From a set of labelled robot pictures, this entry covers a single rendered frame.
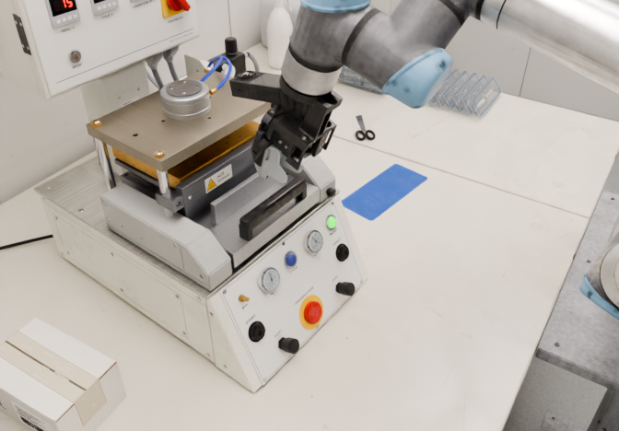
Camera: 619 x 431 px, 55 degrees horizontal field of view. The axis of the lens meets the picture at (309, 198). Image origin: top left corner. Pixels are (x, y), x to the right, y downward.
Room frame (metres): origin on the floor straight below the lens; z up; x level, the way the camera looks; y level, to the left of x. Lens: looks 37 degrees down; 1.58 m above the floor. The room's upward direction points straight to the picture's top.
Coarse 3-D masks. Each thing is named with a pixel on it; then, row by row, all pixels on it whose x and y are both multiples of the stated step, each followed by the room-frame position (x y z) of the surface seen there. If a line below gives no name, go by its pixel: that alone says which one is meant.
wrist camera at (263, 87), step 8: (248, 72) 0.80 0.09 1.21; (256, 72) 0.81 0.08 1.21; (232, 80) 0.79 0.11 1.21; (240, 80) 0.78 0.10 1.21; (248, 80) 0.78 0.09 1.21; (256, 80) 0.77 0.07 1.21; (264, 80) 0.77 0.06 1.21; (272, 80) 0.77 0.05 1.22; (232, 88) 0.78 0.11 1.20; (240, 88) 0.77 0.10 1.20; (248, 88) 0.77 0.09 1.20; (256, 88) 0.76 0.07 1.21; (264, 88) 0.75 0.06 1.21; (272, 88) 0.74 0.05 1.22; (280, 88) 0.73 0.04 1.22; (240, 96) 0.77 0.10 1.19; (248, 96) 0.77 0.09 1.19; (256, 96) 0.76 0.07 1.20; (264, 96) 0.75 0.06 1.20; (272, 96) 0.74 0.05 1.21; (280, 96) 0.73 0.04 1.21; (288, 104) 0.73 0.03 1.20
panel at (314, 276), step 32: (320, 224) 0.83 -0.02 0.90; (320, 256) 0.80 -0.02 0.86; (352, 256) 0.84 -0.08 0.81; (224, 288) 0.65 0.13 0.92; (256, 288) 0.68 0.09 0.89; (288, 288) 0.72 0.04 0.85; (320, 288) 0.76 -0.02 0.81; (256, 320) 0.65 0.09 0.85; (288, 320) 0.69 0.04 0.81; (320, 320) 0.72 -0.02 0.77; (256, 352) 0.62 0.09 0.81
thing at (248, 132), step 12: (240, 132) 0.89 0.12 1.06; (252, 132) 0.89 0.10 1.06; (216, 144) 0.85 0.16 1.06; (228, 144) 0.85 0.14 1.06; (240, 144) 0.86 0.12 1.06; (120, 156) 0.84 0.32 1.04; (192, 156) 0.82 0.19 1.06; (204, 156) 0.82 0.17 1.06; (216, 156) 0.82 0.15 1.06; (132, 168) 0.83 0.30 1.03; (144, 168) 0.80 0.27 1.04; (180, 168) 0.78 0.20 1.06; (192, 168) 0.78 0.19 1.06; (156, 180) 0.79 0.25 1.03; (180, 180) 0.75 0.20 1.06
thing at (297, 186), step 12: (300, 180) 0.82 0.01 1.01; (276, 192) 0.78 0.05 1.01; (288, 192) 0.79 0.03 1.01; (300, 192) 0.81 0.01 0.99; (264, 204) 0.75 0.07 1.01; (276, 204) 0.76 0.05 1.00; (252, 216) 0.72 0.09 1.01; (264, 216) 0.74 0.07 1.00; (240, 228) 0.71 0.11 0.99; (252, 228) 0.71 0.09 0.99
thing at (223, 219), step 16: (256, 176) 0.83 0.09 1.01; (288, 176) 0.89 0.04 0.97; (240, 192) 0.80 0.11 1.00; (256, 192) 0.83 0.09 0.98; (272, 192) 0.84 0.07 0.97; (208, 208) 0.79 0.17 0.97; (224, 208) 0.76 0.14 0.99; (240, 208) 0.79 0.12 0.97; (288, 208) 0.79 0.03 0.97; (304, 208) 0.82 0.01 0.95; (208, 224) 0.75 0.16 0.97; (224, 224) 0.75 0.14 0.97; (272, 224) 0.75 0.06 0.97; (288, 224) 0.78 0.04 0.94; (224, 240) 0.71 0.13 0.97; (240, 240) 0.71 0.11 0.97; (256, 240) 0.72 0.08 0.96; (240, 256) 0.69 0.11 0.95
